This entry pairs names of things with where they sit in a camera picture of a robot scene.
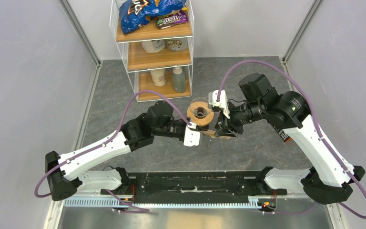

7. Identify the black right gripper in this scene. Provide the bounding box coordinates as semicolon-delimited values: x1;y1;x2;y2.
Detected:
214;100;265;139

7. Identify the single brown paper filter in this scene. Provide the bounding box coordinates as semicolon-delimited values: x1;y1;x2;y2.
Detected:
202;129;233;140

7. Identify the wooden ring dripper holder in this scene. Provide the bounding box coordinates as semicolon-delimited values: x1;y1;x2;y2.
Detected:
187;102;214;126

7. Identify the clear glass dripper cone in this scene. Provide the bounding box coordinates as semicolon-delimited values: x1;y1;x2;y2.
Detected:
189;97;211;119

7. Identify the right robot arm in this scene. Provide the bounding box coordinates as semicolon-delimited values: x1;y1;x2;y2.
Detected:
208;73;365;204

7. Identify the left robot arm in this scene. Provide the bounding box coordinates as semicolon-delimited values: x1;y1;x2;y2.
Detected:
35;101;197;201

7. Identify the orange coffee filter box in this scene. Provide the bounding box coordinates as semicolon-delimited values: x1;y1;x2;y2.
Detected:
273;126;292;142

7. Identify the green spray bottle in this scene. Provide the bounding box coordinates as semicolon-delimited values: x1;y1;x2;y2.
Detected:
172;66;186;93

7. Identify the white patterned cup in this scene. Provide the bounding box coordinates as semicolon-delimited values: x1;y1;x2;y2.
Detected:
150;69;167;87

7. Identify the white cartoon mug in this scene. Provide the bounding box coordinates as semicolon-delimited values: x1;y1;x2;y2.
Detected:
165;38;188;52

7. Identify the purple candy bag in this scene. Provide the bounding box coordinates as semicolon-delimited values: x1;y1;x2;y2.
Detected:
155;10;189;30

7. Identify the blue chips bag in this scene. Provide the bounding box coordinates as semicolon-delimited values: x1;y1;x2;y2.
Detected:
119;0;186;35

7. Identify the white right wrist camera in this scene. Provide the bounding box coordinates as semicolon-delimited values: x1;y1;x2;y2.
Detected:
208;90;230;119

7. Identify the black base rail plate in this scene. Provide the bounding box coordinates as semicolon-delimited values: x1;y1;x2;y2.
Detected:
112;167;287;204

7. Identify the white wire wooden shelf rack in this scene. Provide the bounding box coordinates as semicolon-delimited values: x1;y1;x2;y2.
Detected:
109;0;194;98

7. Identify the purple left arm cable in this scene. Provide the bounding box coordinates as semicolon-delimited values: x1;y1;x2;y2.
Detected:
34;90;193;214

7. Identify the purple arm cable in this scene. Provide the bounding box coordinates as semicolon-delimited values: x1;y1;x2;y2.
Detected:
34;90;193;214
216;60;366;220

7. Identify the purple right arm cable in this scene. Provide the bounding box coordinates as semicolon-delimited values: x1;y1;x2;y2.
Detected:
216;60;366;220

